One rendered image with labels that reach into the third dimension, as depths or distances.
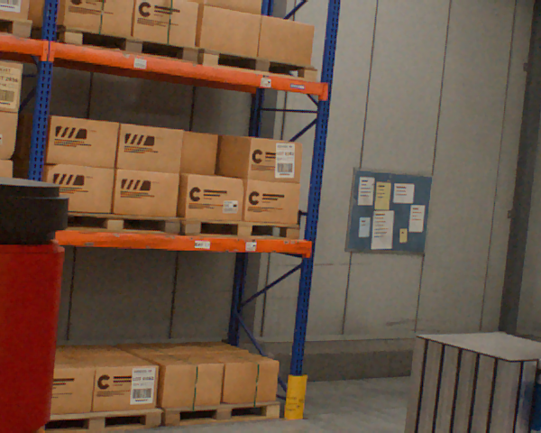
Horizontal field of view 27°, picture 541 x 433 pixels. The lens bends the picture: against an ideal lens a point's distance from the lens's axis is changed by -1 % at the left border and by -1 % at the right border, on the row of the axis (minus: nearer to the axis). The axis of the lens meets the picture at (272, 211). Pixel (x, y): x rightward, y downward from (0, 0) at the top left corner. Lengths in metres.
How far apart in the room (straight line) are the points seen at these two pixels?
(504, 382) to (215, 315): 9.20
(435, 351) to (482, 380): 0.13
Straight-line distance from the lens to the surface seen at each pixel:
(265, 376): 10.05
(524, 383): 2.10
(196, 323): 11.07
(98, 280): 10.44
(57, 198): 0.31
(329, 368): 12.04
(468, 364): 2.13
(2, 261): 0.30
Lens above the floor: 2.36
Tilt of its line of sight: 3 degrees down
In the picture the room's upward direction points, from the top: 6 degrees clockwise
